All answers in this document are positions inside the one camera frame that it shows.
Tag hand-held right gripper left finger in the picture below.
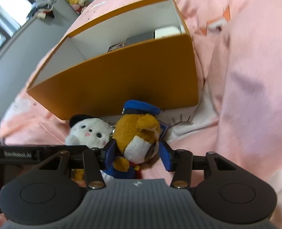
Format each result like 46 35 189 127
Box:
37 139 119 190

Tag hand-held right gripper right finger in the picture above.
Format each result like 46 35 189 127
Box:
158 140 243 189

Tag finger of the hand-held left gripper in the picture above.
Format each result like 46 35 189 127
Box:
42 145 88 169

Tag brown plush toy blue hat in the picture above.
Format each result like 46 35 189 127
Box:
71 100 169 187

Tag orange cardboard box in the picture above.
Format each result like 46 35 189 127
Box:
27 0 200 121

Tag black small box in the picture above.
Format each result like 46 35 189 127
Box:
126 32 155 46

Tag white plush toy black hat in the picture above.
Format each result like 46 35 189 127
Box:
65 114 116 149

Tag pink printed blanket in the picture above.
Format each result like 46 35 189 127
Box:
0 0 282 229

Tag dark printed small box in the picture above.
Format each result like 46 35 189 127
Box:
107 42 126 53

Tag white small box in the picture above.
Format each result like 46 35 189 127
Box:
154 26 182 40

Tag pile of clothes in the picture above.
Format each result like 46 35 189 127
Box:
27 0 58 21

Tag window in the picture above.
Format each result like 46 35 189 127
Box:
0 0 39 61

